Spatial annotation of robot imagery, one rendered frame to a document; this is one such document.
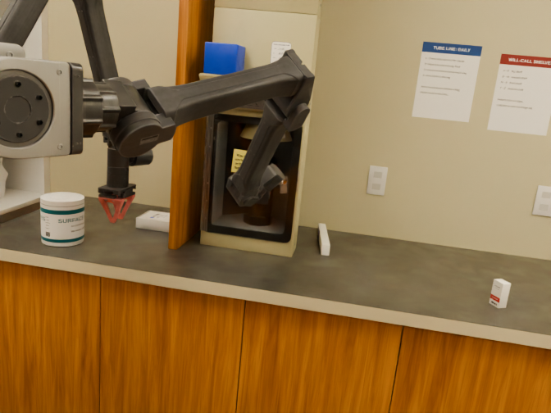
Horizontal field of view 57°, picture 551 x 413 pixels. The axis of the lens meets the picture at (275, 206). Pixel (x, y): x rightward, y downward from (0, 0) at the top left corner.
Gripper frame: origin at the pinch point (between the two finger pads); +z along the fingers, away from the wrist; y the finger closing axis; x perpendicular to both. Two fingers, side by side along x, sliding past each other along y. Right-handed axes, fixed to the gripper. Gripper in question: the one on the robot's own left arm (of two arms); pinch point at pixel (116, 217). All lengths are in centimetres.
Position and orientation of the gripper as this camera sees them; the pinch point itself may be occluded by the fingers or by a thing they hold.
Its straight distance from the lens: 149.3
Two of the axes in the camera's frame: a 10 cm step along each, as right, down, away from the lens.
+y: 1.7, -2.2, 9.6
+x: -9.8, -1.4, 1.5
